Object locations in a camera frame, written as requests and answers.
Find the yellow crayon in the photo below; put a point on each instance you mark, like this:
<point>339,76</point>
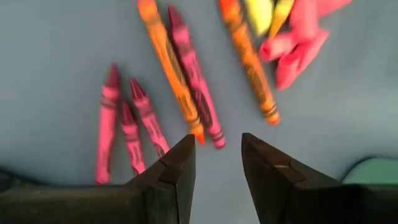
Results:
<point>281,15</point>

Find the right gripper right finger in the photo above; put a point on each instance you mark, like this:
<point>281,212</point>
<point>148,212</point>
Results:
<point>311,202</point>

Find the teal plastic basket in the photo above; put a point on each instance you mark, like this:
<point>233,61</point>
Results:
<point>373,172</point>

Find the yellow eraser cap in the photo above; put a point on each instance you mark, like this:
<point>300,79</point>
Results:
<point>259,15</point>

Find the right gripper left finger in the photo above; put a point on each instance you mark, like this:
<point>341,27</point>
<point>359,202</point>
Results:
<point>93,205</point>

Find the orange crayon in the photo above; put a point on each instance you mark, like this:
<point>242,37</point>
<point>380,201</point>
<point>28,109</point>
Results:
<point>248,62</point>
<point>168,62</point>

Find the pink eraser cap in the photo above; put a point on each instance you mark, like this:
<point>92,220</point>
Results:
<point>332,6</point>
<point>276,46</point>
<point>303,18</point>
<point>295,65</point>

